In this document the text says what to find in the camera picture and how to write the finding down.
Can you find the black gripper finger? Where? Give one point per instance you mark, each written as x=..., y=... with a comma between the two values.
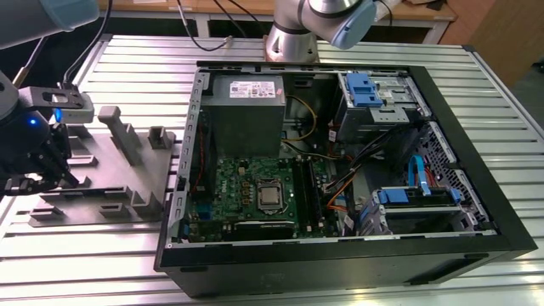
x=26, y=185
x=59, y=150

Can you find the black RAM slot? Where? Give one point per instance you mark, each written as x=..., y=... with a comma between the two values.
x=307, y=194
x=299, y=194

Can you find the grey parts rack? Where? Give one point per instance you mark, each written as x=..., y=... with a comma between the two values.
x=111, y=165

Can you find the blue board connector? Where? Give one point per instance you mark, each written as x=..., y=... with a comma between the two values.
x=206, y=213

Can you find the green motherboard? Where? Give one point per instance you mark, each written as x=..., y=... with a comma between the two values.
x=230, y=178

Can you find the silver power supply box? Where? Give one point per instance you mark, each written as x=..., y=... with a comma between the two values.
x=242, y=127

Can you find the silver CPU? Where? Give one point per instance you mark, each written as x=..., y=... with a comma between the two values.
x=270, y=196

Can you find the black graphics card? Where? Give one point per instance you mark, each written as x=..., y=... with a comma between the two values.
x=263, y=230

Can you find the silver drive cage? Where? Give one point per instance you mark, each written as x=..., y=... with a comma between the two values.
x=362, y=124

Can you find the black PC case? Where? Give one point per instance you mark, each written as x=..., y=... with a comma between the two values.
x=340, y=271

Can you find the hard disk in blue carrier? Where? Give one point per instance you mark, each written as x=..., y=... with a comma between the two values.
x=392, y=197

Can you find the wooden cabinet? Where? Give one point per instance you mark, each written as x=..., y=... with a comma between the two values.
x=502, y=32

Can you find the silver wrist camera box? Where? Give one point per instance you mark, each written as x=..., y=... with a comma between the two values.
x=79, y=113

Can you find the blue plastic drive bracket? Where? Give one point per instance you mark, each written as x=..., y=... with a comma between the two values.
x=362, y=92

